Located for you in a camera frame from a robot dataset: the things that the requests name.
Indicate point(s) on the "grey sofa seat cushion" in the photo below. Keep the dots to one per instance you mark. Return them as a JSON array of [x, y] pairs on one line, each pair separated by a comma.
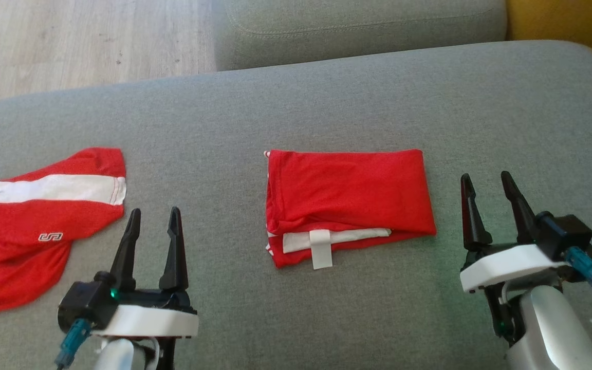
[[357, 31]]

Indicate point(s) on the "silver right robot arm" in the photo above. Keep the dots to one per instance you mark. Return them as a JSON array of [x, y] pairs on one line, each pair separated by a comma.
[[553, 329]]

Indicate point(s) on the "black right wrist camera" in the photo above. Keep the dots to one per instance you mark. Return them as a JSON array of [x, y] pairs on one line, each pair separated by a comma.
[[563, 234]]

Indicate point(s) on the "red basketball jersey white sleeves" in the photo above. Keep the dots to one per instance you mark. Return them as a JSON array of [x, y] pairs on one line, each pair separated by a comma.
[[347, 190]]

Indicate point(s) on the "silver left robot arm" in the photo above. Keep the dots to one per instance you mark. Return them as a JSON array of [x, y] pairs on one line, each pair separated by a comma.
[[124, 354]]

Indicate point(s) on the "red shorts with white stripe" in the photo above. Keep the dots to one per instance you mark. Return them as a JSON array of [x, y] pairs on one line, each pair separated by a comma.
[[29, 231]]

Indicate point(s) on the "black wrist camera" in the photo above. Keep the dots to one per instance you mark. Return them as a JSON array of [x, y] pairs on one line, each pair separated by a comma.
[[563, 234], [88, 303]]

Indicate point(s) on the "large grey sofa seat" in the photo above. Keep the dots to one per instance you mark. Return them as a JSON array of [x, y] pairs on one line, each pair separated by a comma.
[[327, 113]]

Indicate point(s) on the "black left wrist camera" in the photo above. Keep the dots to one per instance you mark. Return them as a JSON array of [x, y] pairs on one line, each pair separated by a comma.
[[88, 303]]

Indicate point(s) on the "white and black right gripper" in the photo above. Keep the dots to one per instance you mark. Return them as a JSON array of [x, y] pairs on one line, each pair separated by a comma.
[[506, 264]]

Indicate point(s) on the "large yellow sofa backrest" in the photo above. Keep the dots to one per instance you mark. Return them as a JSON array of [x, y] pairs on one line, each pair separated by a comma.
[[568, 25]]

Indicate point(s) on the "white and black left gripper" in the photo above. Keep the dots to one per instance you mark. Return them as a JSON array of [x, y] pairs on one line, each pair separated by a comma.
[[147, 318]]

